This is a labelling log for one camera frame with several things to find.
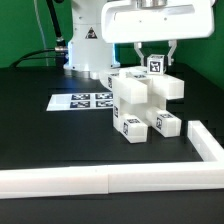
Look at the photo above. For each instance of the white U-shaped fence rail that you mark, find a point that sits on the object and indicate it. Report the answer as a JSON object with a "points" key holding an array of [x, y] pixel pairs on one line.
{"points": [[105, 179]]}

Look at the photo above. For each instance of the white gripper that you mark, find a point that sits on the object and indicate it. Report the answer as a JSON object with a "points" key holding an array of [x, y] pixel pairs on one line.
{"points": [[129, 21]]}

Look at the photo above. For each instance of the white chair back frame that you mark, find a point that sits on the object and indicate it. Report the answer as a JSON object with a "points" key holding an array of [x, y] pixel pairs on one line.
{"points": [[134, 84]]}

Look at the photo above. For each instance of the white chair seat plate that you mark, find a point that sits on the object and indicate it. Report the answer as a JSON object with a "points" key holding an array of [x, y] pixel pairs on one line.
{"points": [[122, 107]]}

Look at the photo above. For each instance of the white tag sheet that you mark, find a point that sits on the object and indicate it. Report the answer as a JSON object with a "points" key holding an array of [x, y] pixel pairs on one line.
{"points": [[80, 101]]}

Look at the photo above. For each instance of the white tagged cube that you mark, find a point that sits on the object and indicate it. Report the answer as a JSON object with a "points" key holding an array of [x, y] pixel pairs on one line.
{"points": [[156, 64]]}

